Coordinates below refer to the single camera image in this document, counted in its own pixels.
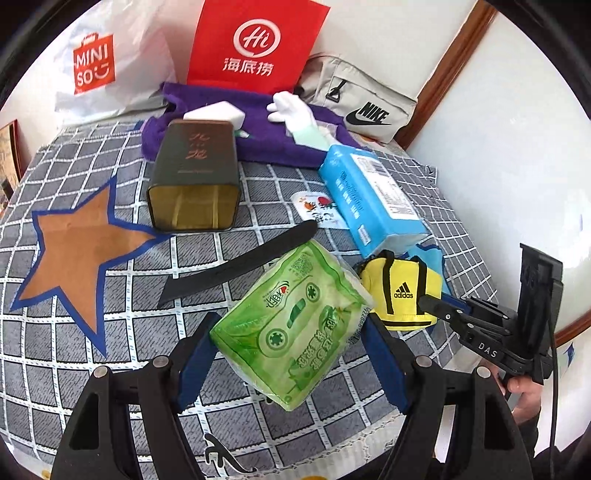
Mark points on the blue tissue pack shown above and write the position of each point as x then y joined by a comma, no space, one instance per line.
378,213

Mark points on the purple towel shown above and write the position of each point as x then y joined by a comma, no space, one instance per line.
266,142

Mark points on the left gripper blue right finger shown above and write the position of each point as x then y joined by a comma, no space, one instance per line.
391,360

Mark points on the grey Nike waist bag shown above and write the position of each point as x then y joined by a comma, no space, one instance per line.
368,106

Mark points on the yellow Adidas mini bag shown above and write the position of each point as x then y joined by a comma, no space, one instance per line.
396,285

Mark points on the red Haidilao paper bag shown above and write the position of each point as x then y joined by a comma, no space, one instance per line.
257,46

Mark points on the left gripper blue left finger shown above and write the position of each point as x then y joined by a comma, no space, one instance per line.
197,353

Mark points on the brown book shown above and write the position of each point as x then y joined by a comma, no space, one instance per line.
12,168

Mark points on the blue star marker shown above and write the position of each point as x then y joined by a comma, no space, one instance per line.
433,256

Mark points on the dark green tea tin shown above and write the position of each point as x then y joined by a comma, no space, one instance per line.
195,184

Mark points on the small fruit sticker packet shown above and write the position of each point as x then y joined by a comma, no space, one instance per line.
319,207

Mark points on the person right hand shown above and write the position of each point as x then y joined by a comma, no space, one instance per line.
529,404

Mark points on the white glove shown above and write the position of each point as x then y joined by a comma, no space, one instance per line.
290,110

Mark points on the green tissue pack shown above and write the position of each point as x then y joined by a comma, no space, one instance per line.
285,335

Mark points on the brown star marker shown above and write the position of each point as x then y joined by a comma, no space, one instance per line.
76,248

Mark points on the brown wooden door frame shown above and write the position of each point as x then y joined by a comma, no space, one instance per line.
448,70

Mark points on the white Miniso plastic bag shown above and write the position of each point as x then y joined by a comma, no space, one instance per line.
112,61

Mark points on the mint green cloth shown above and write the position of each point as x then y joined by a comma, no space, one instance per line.
315,137

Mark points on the white sponge block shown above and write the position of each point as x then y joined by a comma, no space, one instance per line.
219,111

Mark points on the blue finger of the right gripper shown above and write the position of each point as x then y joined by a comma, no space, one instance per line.
446,308

